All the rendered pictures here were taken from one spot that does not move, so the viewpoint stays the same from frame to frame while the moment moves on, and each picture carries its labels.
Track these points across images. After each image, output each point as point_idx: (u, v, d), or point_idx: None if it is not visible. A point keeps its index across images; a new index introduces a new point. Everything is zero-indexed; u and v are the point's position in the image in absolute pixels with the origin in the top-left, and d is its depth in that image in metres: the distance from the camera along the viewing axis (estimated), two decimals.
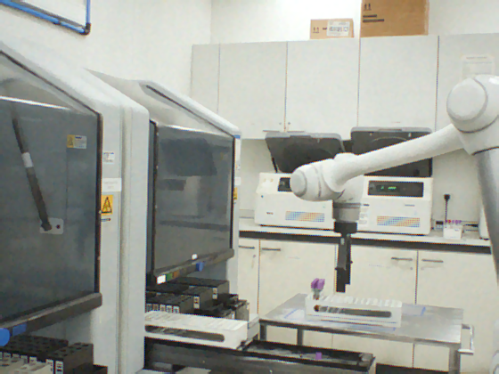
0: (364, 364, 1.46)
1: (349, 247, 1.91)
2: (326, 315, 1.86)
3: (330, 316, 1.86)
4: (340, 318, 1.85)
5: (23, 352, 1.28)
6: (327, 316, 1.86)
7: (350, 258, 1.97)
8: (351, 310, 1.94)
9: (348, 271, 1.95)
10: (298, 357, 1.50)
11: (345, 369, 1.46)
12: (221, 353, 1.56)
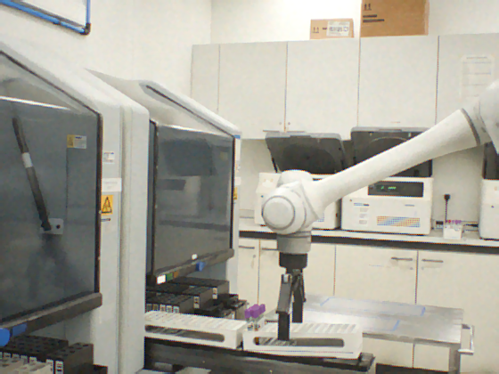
0: (364, 364, 1.46)
1: (299, 284, 1.58)
2: (268, 349, 1.53)
3: (273, 350, 1.52)
4: (285, 351, 1.51)
5: (23, 352, 1.28)
6: (269, 350, 1.53)
7: (303, 296, 1.64)
8: (302, 339, 1.60)
9: (300, 311, 1.62)
10: (298, 357, 1.50)
11: (345, 369, 1.46)
12: (221, 353, 1.56)
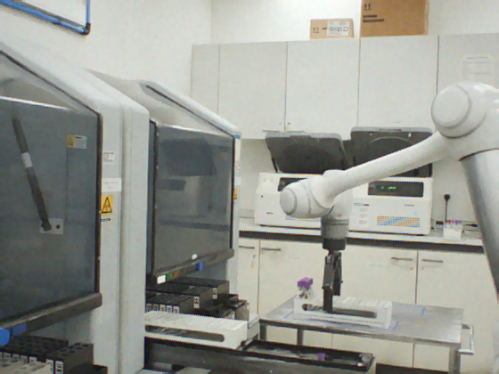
0: (364, 364, 1.46)
1: (339, 264, 1.91)
2: (314, 314, 1.87)
3: (317, 315, 1.86)
4: (328, 317, 1.85)
5: (23, 352, 1.28)
6: (314, 315, 1.87)
7: (340, 277, 1.96)
8: (341, 310, 1.94)
9: (338, 290, 1.94)
10: (298, 357, 1.50)
11: (345, 369, 1.46)
12: (221, 353, 1.56)
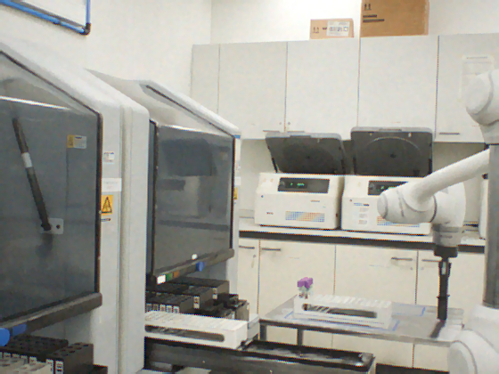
0: (364, 364, 1.46)
1: (439, 272, 1.88)
2: (314, 314, 1.87)
3: (317, 315, 1.86)
4: (328, 317, 1.85)
5: (23, 352, 1.28)
6: (314, 315, 1.87)
7: (439, 293, 1.86)
8: (341, 310, 1.94)
9: (439, 304, 1.88)
10: (298, 357, 1.50)
11: (345, 369, 1.46)
12: (221, 353, 1.56)
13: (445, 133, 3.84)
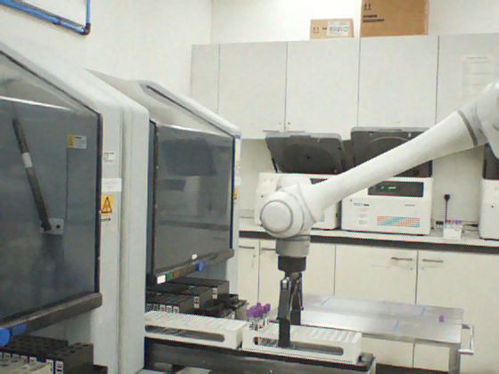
0: (364, 364, 1.46)
1: (298, 288, 1.57)
2: (267, 350, 1.53)
3: (271, 351, 1.53)
4: (283, 353, 1.52)
5: (23, 352, 1.28)
6: (268, 351, 1.53)
7: (300, 303, 1.63)
8: (301, 343, 1.60)
9: (298, 320, 1.61)
10: (298, 357, 1.50)
11: (345, 369, 1.46)
12: (221, 353, 1.56)
13: None
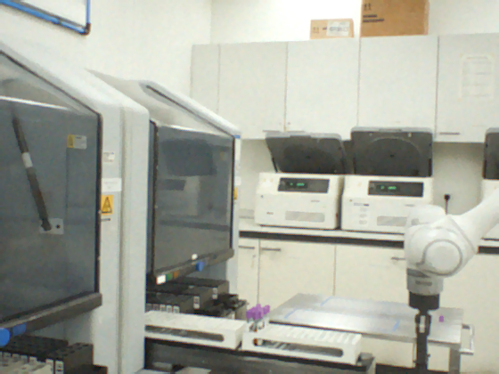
0: (364, 364, 1.46)
1: None
2: (266, 351, 1.53)
3: (271, 353, 1.53)
4: None
5: (23, 352, 1.28)
6: (267, 353, 1.53)
7: (416, 356, 1.42)
8: (301, 344, 1.60)
9: (417, 370, 1.44)
10: (298, 357, 1.50)
11: (344, 369, 1.46)
12: (220, 353, 1.56)
13: (445, 133, 3.84)
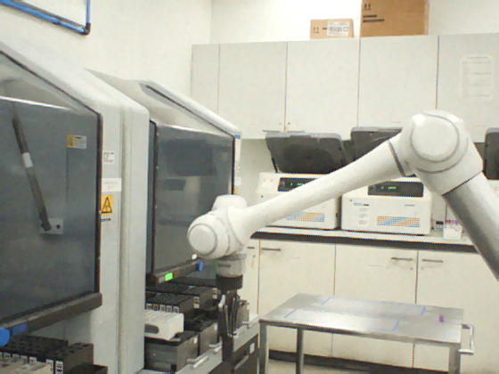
0: (176, 340, 1.62)
1: None
2: None
3: None
4: None
5: (23, 352, 1.28)
6: None
7: (221, 330, 1.59)
8: None
9: (224, 344, 1.62)
10: None
11: (159, 344, 1.62)
12: None
13: None
